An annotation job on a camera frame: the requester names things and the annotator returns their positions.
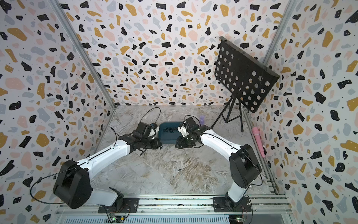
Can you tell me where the teal plastic storage box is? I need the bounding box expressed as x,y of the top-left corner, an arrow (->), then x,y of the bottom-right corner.
158,121 -> 182,145

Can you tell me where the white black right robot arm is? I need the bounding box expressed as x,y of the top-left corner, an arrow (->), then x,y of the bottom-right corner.
176,117 -> 263,212

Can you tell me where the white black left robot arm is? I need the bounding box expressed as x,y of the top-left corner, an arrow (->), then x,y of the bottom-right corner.
53,122 -> 162,212

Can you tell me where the pile of black wing nuts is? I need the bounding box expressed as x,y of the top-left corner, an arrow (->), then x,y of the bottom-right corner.
164,127 -> 178,133

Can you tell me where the purple rabbit figurine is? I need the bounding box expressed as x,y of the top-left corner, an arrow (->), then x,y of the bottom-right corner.
199,115 -> 205,126

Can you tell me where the pink cylindrical bottle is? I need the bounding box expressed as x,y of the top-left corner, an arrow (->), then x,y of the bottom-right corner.
252,127 -> 265,158

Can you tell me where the aluminium corner profile right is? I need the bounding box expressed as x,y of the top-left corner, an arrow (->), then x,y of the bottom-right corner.
263,0 -> 297,66

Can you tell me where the aluminium corner profile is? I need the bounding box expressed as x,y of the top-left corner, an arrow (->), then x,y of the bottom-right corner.
48,0 -> 116,110
263,0 -> 297,66

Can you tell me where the aluminium corner profile left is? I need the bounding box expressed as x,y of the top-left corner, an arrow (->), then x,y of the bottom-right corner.
48,0 -> 116,110

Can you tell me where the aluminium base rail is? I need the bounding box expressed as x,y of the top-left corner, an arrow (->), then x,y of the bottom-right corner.
54,195 -> 296,224

